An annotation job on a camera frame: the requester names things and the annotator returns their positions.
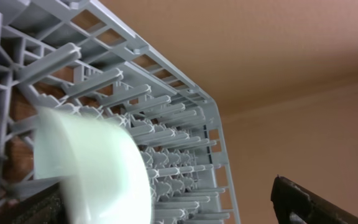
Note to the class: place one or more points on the grey dishwasher rack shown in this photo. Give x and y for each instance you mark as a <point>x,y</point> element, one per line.
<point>79,57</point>

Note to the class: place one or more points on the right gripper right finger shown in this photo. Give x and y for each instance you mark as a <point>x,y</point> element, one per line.
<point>293,203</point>

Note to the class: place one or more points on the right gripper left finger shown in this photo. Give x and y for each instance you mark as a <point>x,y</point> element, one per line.
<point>45,207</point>

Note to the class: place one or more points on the mint green bowl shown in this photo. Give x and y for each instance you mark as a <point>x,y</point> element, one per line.
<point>102,174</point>

